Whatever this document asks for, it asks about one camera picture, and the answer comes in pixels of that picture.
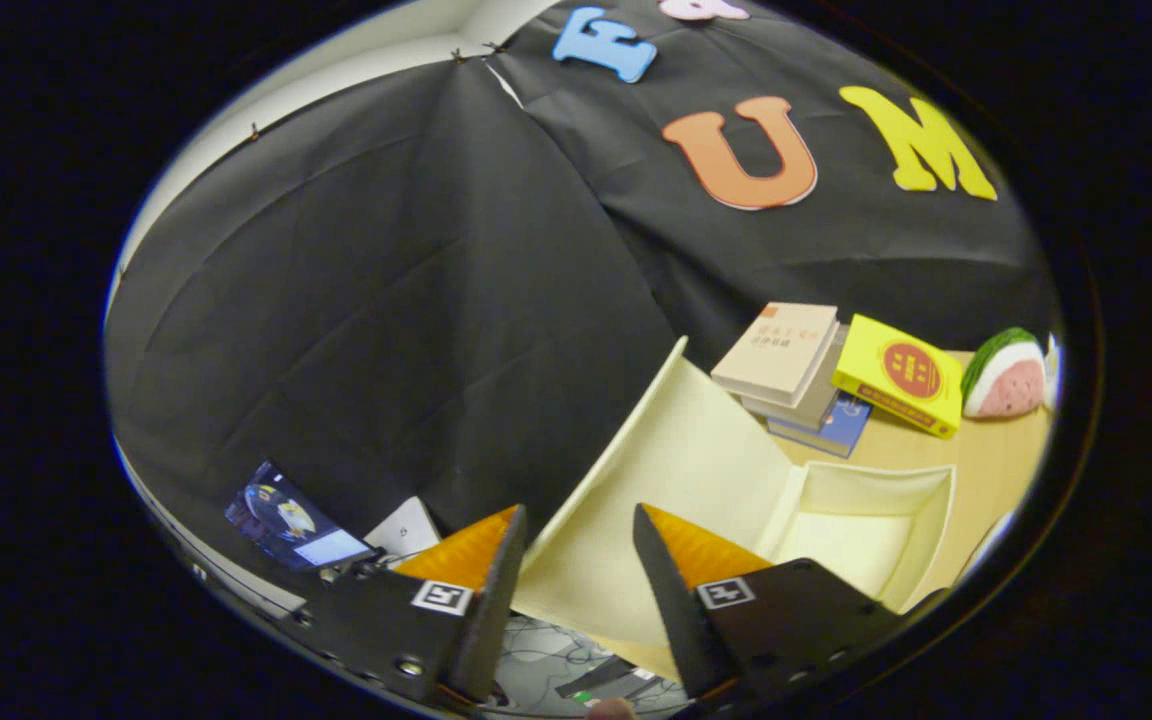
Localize watermelon slice plush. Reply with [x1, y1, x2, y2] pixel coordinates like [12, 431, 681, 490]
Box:
[960, 327, 1047, 419]

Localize yellow book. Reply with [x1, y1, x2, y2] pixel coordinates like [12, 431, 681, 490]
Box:
[831, 314, 965, 441]

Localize phone with lit screen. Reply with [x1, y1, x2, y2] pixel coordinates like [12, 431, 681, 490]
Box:
[224, 460, 377, 573]

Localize white plastic device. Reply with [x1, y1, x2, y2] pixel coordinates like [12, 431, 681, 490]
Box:
[364, 496, 443, 561]

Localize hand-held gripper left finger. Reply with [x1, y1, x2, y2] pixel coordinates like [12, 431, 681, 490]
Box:
[286, 503, 529, 706]

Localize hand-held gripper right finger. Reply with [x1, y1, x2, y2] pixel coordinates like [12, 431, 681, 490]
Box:
[633, 503, 947, 701]

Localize grey floor cables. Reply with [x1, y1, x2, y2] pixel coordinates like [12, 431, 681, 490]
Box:
[491, 615, 627, 711]

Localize black power strip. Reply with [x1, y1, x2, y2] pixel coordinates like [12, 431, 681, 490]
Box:
[554, 655, 677, 706]

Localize blue book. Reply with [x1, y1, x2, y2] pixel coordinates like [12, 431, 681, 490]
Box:
[766, 392, 873, 459]

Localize cream storage box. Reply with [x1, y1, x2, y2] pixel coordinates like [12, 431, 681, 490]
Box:
[511, 336, 957, 686]

